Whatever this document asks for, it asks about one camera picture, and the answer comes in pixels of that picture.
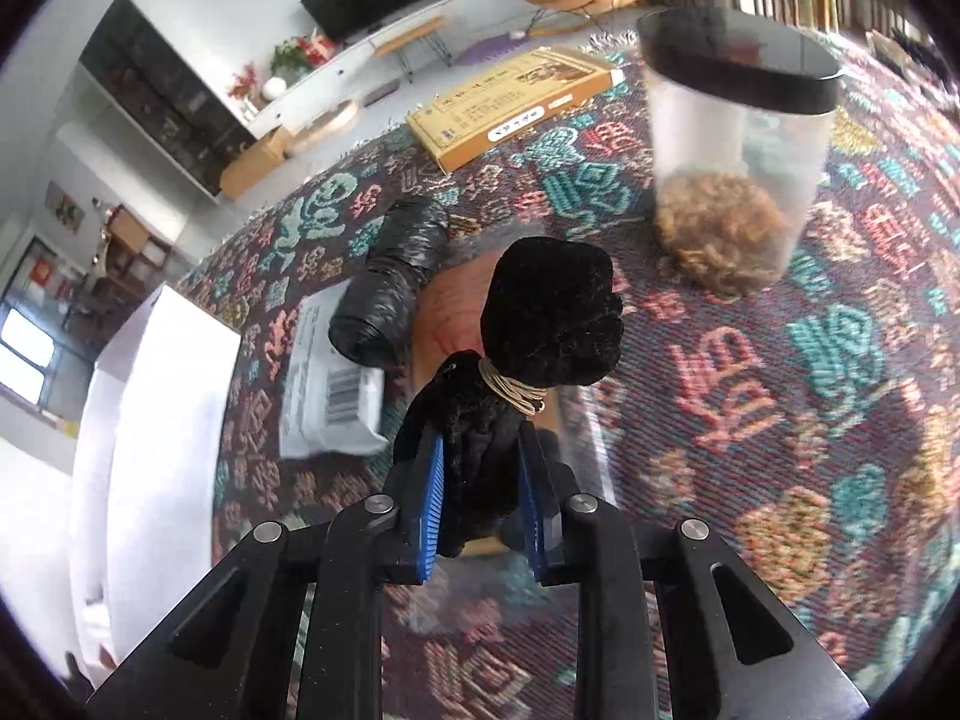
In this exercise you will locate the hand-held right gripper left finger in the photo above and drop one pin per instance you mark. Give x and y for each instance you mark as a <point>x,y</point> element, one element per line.
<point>431,510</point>

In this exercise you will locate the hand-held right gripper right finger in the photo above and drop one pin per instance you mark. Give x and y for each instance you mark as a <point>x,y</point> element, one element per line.
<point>534,517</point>

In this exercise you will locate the brown knit scarf bundle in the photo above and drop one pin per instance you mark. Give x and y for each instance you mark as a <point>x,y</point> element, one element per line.
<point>450,315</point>

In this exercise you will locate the black velvet cloth bundle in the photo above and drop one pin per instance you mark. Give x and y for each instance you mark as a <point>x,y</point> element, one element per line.
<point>555,315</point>

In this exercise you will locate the white mailer package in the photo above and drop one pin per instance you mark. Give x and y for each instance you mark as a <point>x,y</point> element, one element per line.
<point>330,405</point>

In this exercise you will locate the black plastic bag roll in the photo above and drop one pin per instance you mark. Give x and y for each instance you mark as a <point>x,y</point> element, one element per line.
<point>390,270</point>

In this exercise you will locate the printed woven blanket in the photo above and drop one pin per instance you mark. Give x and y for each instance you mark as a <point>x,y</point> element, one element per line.
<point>750,405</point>

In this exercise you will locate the white storage box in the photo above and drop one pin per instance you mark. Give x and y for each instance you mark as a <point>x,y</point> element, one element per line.
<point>150,427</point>

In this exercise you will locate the tan fuzzy clump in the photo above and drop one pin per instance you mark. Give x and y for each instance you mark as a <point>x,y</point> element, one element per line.
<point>724,232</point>

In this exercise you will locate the tan cardboard box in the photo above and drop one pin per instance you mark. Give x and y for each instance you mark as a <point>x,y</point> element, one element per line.
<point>255,161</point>

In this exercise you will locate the round wooden tray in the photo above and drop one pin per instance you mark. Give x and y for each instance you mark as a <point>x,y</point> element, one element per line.
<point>324,126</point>

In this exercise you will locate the yellow flat box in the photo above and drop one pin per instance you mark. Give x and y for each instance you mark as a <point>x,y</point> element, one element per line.
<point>510,105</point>

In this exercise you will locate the clear jar with black lid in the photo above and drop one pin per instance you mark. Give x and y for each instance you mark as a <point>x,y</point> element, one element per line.
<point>720,135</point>

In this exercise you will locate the white television cabinet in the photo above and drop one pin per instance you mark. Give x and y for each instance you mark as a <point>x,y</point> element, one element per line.
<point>352,60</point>

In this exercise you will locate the red flower arrangement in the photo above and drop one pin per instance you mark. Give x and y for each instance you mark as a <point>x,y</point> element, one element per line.
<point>245,81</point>

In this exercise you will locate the bushy green houseplant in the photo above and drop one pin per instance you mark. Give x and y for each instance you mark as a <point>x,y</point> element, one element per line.
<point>289,56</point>

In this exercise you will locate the red gift bag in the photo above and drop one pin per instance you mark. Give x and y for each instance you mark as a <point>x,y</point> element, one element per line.
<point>320,46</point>

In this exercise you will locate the wooden bench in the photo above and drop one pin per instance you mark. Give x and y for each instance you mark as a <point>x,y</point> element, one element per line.
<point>409,31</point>

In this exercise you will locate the dark display cabinet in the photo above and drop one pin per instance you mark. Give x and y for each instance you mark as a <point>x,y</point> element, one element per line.
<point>150,90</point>

